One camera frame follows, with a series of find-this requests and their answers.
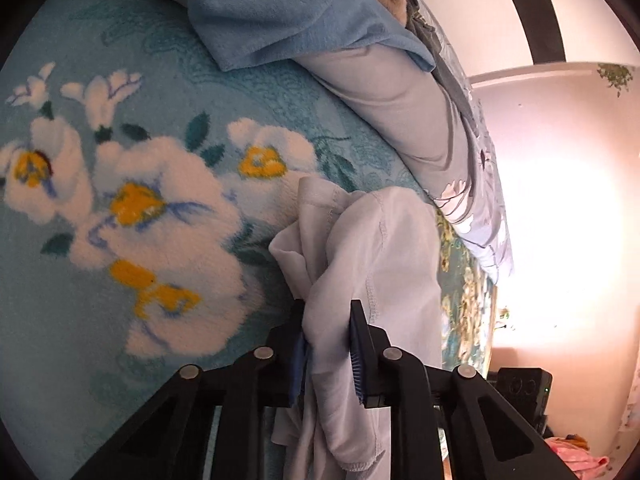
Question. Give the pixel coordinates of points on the blue fleece garment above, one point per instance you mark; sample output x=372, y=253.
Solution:
x=280, y=10

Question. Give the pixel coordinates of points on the white wardrobe with black band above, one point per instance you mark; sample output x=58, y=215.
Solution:
x=540, y=20

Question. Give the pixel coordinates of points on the light blue shirt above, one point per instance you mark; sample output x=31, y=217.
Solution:
x=390, y=260

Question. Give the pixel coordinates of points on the teal floral blanket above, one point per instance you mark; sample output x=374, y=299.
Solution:
x=150, y=85

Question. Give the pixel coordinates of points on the light blue daisy quilt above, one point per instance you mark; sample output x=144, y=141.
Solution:
x=400, y=110

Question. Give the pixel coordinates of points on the green floral wall sticker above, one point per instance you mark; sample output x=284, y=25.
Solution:
x=615, y=75

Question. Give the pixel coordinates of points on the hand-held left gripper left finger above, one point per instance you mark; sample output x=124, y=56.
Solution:
x=297, y=370

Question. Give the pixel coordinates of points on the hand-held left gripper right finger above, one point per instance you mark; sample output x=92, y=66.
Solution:
x=357, y=360

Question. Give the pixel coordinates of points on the pink cloth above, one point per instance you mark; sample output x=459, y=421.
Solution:
x=575, y=460

